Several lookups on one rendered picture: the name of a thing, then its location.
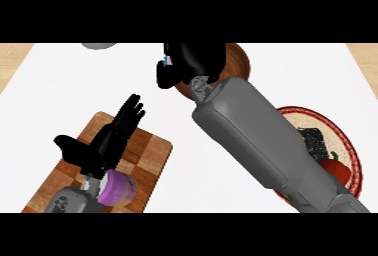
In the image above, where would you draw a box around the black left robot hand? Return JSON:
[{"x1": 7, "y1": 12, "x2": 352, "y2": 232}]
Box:
[{"x1": 51, "y1": 93, "x2": 147, "y2": 179}]

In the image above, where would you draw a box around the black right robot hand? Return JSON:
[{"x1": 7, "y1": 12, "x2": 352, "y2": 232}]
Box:
[{"x1": 154, "y1": 42, "x2": 228, "y2": 90}]

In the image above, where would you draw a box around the pink frosted cupcake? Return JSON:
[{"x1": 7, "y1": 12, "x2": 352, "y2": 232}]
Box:
[{"x1": 157, "y1": 55, "x2": 174, "y2": 67}]

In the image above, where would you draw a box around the brown wooden bowl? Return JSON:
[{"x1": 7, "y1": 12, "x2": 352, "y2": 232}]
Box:
[{"x1": 172, "y1": 42, "x2": 250, "y2": 104}]

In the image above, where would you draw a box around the red rimmed woven placemat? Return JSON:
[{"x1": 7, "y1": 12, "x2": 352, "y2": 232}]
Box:
[{"x1": 272, "y1": 105, "x2": 363, "y2": 203}]

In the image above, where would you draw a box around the checkered wooden cutting board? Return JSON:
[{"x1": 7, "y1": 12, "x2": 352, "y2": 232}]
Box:
[{"x1": 20, "y1": 110, "x2": 174, "y2": 214}]

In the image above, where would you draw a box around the purple rimmed can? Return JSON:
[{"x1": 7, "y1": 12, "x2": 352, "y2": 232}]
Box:
[{"x1": 94, "y1": 168, "x2": 138, "y2": 207}]

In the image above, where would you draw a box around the grey round object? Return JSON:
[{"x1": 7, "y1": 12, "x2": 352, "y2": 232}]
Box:
[{"x1": 79, "y1": 42, "x2": 119, "y2": 51}]

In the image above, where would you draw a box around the black speckled sponge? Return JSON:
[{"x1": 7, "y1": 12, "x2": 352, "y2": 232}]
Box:
[{"x1": 296, "y1": 126, "x2": 329, "y2": 160}]

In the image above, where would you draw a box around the red bell pepper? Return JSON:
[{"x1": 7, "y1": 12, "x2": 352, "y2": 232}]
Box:
[{"x1": 317, "y1": 151, "x2": 354, "y2": 187}]

